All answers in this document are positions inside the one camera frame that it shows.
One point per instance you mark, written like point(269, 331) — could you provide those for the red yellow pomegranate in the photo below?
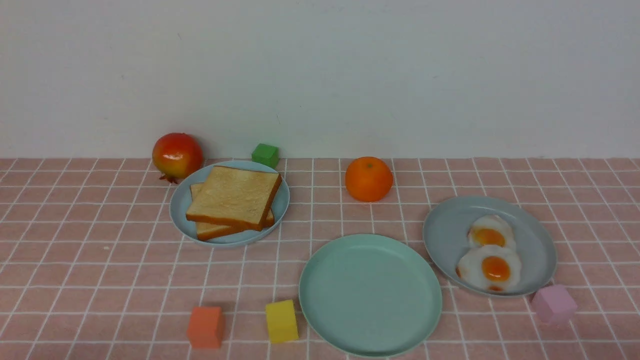
point(177, 156)

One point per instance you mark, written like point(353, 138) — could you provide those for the fried egg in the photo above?
point(491, 229)
point(490, 268)

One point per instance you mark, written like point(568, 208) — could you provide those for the orange cube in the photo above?
point(206, 328)

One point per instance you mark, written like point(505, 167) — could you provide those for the yellow cube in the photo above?
point(281, 320)

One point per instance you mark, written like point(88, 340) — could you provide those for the orange fruit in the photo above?
point(368, 179)

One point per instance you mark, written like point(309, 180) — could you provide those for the green cube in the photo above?
point(267, 155)

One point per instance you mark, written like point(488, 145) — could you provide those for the pink cube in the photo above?
point(553, 304)

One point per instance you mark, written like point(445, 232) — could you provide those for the grey plate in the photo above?
point(445, 236)

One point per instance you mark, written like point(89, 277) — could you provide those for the mint green plate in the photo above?
point(370, 296)

